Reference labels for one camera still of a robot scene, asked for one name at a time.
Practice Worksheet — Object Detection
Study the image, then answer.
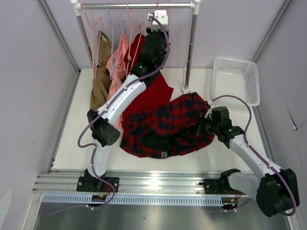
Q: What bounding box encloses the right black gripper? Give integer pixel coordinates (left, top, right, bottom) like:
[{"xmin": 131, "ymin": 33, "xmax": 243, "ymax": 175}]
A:
[{"xmin": 190, "ymin": 115, "xmax": 220, "ymax": 138}]

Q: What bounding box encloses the red plaid skirt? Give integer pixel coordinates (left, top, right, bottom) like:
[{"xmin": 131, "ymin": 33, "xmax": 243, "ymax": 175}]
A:
[{"xmin": 120, "ymin": 92, "xmax": 214, "ymax": 159}]

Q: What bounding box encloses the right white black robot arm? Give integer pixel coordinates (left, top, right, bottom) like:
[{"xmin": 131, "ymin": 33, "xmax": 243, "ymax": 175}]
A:
[{"xmin": 199, "ymin": 106, "xmax": 300, "ymax": 217}]

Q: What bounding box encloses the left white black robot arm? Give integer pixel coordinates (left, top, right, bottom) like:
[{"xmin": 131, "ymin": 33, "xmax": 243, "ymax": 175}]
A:
[{"xmin": 77, "ymin": 29, "xmax": 170, "ymax": 192}]

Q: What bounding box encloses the pink hanger holding red skirt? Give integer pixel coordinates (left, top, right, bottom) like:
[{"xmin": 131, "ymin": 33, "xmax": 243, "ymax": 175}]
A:
[{"xmin": 125, "ymin": 1, "xmax": 144, "ymax": 79}]

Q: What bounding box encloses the pink skirt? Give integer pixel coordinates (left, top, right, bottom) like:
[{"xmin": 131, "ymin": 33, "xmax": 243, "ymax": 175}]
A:
[{"xmin": 106, "ymin": 34, "xmax": 128, "ymax": 129}]

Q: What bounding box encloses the solid red skirt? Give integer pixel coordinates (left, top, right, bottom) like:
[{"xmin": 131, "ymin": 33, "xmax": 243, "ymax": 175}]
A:
[{"xmin": 118, "ymin": 34, "xmax": 174, "ymax": 128}]

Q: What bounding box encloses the brown skirt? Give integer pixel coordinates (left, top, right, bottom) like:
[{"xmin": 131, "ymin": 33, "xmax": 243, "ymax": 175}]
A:
[{"xmin": 90, "ymin": 31, "xmax": 111, "ymax": 111}]

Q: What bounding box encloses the pink hanger far left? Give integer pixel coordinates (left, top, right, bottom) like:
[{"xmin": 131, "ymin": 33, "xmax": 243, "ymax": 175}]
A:
[{"xmin": 83, "ymin": 2, "xmax": 103, "ymax": 79}]

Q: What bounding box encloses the white plastic basket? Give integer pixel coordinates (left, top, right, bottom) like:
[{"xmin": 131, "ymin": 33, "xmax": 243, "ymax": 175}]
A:
[{"xmin": 211, "ymin": 57, "xmax": 260, "ymax": 107}]

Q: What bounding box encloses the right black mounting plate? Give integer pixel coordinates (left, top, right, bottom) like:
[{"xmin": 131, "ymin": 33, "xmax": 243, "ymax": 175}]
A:
[{"xmin": 198, "ymin": 178, "xmax": 245, "ymax": 195}]

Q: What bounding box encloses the black mounting plate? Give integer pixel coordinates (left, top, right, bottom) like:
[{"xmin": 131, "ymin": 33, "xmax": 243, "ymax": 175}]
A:
[
  {"xmin": 76, "ymin": 176, "xmax": 119, "ymax": 193},
  {"xmin": 198, "ymin": 178, "xmax": 245, "ymax": 195}
]

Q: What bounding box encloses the metal clothes rack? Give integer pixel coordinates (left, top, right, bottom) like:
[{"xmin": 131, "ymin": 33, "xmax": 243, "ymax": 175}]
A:
[{"xmin": 70, "ymin": 0, "xmax": 201, "ymax": 93}]

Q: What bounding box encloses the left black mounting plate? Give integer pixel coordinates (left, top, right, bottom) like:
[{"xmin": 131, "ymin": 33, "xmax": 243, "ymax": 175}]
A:
[{"xmin": 76, "ymin": 176, "xmax": 119, "ymax": 193}]

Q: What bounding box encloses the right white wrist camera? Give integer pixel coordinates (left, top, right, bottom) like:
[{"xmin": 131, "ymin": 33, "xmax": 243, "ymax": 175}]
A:
[{"xmin": 205, "ymin": 100, "xmax": 216, "ymax": 117}]

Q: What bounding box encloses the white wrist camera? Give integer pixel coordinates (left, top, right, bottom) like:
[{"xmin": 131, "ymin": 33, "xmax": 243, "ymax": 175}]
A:
[
  {"xmin": 205, "ymin": 100, "xmax": 216, "ymax": 117},
  {"xmin": 147, "ymin": 10, "xmax": 169, "ymax": 32}
]

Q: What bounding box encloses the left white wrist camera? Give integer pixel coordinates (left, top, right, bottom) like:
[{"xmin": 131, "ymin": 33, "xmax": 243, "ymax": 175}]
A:
[{"xmin": 147, "ymin": 10, "xmax": 169, "ymax": 32}]

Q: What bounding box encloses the blue wire hanger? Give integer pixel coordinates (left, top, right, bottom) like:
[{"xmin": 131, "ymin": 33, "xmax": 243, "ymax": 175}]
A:
[{"xmin": 106, "ymin": 2, "xmax": 125, "ymax": 80}]

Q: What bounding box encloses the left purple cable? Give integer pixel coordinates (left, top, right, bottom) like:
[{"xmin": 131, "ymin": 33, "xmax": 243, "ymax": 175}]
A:
[{"xmin": 78, "ymin": 15, "xmax": 171, "ymax": 211}]

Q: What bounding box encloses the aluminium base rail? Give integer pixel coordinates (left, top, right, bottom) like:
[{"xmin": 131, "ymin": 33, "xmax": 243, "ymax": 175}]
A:
[{"xmin": 33, "ymin": 172, "xmax": 253, "ymax": 209}]

